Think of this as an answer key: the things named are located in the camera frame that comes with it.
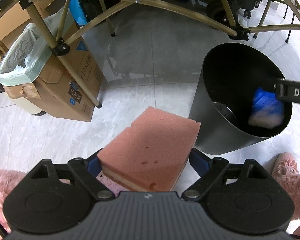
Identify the blue tissue pack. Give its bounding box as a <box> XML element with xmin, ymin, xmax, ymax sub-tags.
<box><xmin>248</xmin><ymin>87</ymin><xmax>285</xmax><ymax>129</ymax></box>

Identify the pink sponge block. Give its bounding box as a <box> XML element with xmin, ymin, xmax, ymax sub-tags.
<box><xmin>97</xmin><ymin>107</ymin><xmax>200</xmax><ymax>192</ymax></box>

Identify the black trash bin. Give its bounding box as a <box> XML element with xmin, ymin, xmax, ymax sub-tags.
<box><xmin>189</xmin><ymin>43</ymin><xmax>293</xmax><ymax>155</ymax></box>

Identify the lined cardboard trash box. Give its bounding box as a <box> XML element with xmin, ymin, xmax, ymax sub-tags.
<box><xmin>0</xmin><ymin>23</ymin><xmax>103</xmax><ymax>122</ymax></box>

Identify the pink fuzzy slipper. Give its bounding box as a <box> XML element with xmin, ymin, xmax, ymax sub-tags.
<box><xmin>271</xmin><ymin>152</ymin><xmax>299</xmax><ymax>182</ymax></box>

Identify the folding camp table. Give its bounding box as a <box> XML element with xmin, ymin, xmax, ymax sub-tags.
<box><xmin>83</xmin><ymin>4</ymin><xmax>300</xmax><ymax>113</ymax></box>

